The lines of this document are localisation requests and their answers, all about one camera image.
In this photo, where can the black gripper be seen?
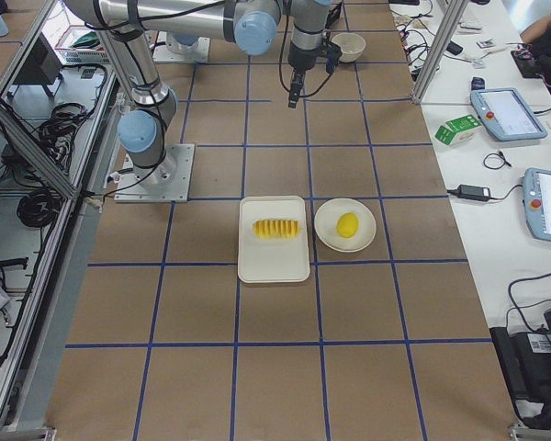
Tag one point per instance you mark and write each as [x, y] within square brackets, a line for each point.
[298, 60]

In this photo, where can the yellow sliced bread loaf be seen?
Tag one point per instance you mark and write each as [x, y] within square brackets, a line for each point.
[276, 229]

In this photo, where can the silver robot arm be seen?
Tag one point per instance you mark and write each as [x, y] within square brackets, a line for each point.
[251, 25]
[180, 43]

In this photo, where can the cream round plate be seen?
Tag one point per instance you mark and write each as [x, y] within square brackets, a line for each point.
[325, 225]

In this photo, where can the cream bowl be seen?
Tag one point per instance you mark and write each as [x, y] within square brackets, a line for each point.
[352, 46]

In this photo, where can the black smartphone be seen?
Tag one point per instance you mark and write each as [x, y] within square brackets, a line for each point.
[454, 48]

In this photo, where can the yellow lemon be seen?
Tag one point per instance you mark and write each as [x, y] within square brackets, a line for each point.
[347, 225]

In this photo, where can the green white carton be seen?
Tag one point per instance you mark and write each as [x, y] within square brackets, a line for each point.
[457, 130]

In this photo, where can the cream rectangular tray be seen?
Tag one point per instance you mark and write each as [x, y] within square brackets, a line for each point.
[272, 260]

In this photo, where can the far blue teach pendant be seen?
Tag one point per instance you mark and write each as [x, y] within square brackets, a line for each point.
[505, 115]

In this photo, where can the blue teach pendant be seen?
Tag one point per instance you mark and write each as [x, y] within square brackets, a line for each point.
[505, 115]
[537, 202]

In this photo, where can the black power adapter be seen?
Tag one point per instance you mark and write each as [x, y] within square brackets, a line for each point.
[474, 193]

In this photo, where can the near blue teach pendant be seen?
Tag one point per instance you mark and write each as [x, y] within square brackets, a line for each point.
[537, 202]

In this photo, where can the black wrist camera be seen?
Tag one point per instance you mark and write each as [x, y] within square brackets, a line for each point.
[333, 54]

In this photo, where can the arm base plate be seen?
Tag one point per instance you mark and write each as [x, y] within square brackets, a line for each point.
[198, 55]
[170, 182]

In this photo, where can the aluminium frame post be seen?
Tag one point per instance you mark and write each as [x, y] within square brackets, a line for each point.
[452, 14]

